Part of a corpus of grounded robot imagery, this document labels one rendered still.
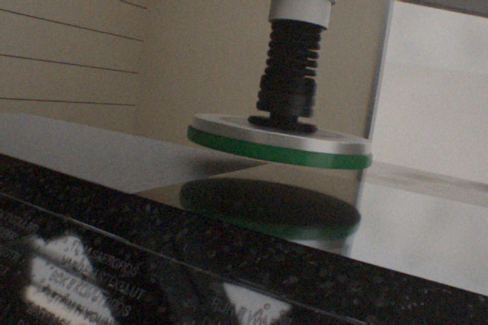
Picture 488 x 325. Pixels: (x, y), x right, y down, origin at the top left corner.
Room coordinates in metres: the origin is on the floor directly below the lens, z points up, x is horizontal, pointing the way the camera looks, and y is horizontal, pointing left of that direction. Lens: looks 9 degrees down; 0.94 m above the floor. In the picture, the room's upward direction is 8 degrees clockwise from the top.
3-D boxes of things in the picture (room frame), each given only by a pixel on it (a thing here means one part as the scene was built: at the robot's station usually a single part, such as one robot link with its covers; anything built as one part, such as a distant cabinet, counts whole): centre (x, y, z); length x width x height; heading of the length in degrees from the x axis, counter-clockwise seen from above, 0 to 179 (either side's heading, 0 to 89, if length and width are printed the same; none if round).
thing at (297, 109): (0.54, -0.03, 0.93); 0.07 x 0.07 x 0.01
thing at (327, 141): (0.54, -0.03, 0.90); 0.21 x 0.21 x 0.01
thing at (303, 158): (0.54, -0.03, 0.90); 0.22 x 0.22 x 0.04
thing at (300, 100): (0.54, -0.03, 0.94); 0.07 x 0.07 x 0.01
